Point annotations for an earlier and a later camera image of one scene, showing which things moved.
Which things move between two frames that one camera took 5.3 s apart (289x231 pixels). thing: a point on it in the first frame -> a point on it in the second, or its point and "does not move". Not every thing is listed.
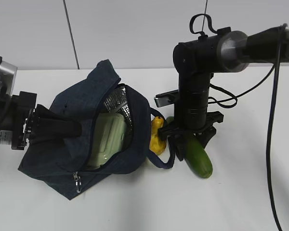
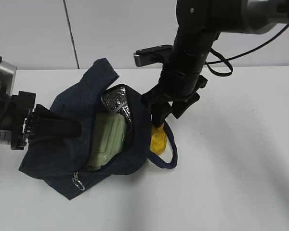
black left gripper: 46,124 does not move
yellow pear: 157,144 does not move
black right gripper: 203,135 -> 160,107
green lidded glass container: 108,139 does not move
